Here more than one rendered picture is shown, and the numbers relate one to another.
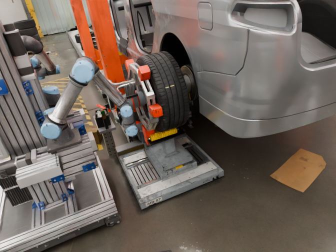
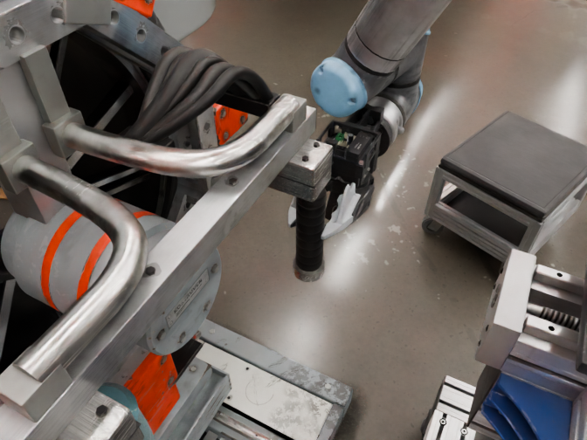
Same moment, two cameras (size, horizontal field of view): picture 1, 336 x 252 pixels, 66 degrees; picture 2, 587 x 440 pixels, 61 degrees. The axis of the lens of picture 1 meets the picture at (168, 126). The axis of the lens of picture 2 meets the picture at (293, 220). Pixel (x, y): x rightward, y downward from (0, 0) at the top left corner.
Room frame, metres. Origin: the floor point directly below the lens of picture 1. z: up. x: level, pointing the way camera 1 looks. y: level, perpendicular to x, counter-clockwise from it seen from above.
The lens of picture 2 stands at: (2.13, 0.65, 1.28)
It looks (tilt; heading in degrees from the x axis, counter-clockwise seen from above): 45 degrees down; 226
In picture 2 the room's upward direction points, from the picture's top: straight up
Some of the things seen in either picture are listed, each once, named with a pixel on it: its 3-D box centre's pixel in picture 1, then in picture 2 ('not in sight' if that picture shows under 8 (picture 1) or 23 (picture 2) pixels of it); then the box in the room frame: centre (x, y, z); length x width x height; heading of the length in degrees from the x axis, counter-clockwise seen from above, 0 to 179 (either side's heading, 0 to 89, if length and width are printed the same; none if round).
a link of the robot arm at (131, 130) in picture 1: (130, 128); (391, 99); (1.53, 0.25, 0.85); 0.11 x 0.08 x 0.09; 19
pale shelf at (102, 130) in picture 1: (103, 122); not in sight; (2.52, 0.68, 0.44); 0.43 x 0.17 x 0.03; 19
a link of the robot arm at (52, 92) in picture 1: (51, 94); not in sight; (2.06, 0.91, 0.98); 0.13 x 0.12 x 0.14; 96
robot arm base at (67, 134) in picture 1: (61, 132); not in sight; (1.59, 0.73, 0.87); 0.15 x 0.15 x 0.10
